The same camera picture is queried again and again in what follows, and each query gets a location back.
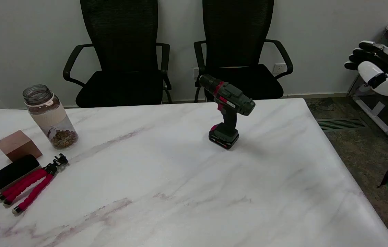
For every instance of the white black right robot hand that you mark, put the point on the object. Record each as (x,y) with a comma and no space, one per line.
(379,77)

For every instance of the dark green power screwdriver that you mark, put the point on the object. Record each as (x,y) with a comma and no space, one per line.
(230,103)

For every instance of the white desk with panel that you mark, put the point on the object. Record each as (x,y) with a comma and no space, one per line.
(382,68)

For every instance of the metal floor vent grille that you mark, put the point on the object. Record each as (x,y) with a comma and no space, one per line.
(341,124)

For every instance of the black mesh office chair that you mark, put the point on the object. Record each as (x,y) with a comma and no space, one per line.
(240,51)
(121,61)

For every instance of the clear jar with beans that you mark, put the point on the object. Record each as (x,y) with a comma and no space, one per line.
(50,118)

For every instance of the red flexible mini tripod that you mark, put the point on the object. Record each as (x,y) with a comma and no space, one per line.
(29,187)

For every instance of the brown cardboard box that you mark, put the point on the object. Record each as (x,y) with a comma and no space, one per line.
(18,145)

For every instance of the black smartphone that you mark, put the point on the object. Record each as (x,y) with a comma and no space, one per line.
(13,172)

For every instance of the white wall power outlet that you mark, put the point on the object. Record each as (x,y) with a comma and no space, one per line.
(279,68)
(196,72)

